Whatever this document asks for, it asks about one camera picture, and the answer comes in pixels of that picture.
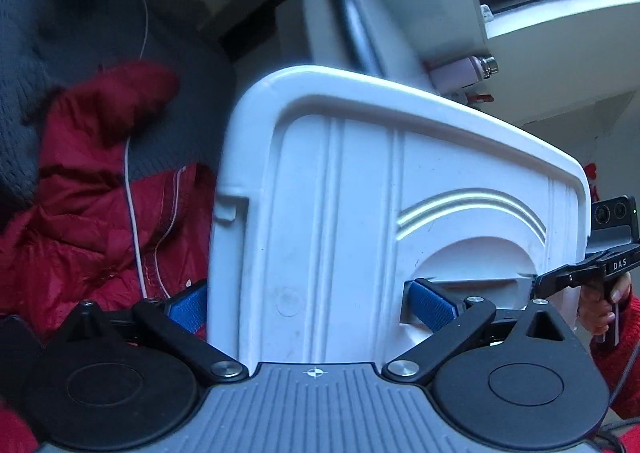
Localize white plastic bin lid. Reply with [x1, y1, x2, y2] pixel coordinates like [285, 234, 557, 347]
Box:
[206, 65, 590, 367]

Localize person's right hand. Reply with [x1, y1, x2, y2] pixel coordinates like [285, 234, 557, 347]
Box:
[578, 272, 631, 336]

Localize red puffy jacket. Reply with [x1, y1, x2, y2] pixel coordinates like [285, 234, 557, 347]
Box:
[1, 61, 215, 452]

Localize pink insulated bottle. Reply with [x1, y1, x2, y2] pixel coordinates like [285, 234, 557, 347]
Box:
[428, 56, 499, 96]

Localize grey fabric chair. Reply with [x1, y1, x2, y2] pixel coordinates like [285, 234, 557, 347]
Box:
[1, 0, 235, 213]

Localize white charging cable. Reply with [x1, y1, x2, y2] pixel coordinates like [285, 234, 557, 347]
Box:
[122, 0, 182, 301]

